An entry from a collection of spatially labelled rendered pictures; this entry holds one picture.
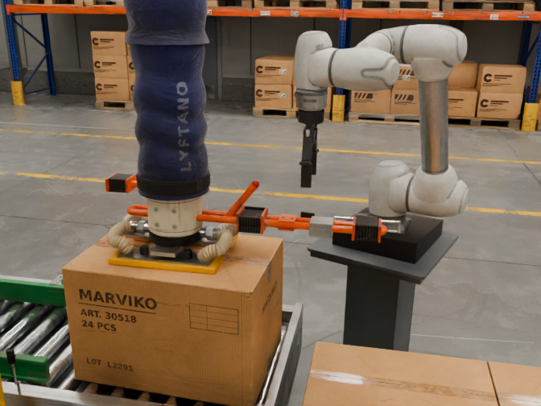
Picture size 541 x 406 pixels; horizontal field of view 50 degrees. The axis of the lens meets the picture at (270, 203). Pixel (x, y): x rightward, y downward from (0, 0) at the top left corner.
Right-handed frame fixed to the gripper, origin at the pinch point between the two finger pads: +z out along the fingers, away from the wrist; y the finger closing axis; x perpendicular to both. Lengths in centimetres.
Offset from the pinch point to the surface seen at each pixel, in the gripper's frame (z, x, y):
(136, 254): 25, -51, 11
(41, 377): 65, -81, 24
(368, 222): 12.1, 18.4, 2.5
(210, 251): 21.3, -27.1, 12.5
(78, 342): 53, -69, 20
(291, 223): 13.8, -4.4, 3.7
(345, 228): 14.0, 11.9, 3.8
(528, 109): 86, 231, -690
